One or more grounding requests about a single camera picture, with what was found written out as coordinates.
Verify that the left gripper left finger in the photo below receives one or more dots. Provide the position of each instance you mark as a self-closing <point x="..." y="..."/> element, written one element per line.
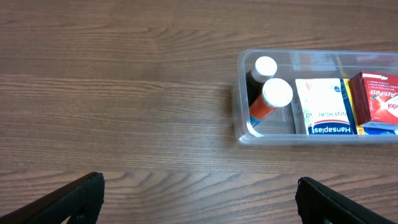
<point x="77" y="202"/>

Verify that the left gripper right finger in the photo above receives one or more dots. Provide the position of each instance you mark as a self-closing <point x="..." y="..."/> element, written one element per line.
<point x="319" y="204"/>

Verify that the clear plastic container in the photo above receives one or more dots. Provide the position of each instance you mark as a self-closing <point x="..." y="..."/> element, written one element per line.
<point x="278" y="128"/>

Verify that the blue yellow VapoDrops box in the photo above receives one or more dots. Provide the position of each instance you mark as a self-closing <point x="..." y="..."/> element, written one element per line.
<point x="350" y="111"/>

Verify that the white blue Hansaplast box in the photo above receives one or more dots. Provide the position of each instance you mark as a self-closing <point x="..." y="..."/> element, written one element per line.
<point x="319" y="108"/>

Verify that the orange tube white cap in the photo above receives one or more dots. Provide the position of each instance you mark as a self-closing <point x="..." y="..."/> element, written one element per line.
<point x="275" y="93"/>

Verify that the red Panadol box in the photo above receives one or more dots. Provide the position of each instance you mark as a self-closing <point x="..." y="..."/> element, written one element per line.
<point x="375" y="99"/>

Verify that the black tube white cap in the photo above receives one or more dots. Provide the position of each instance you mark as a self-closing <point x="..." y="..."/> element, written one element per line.
<point x="264" y="69"/>

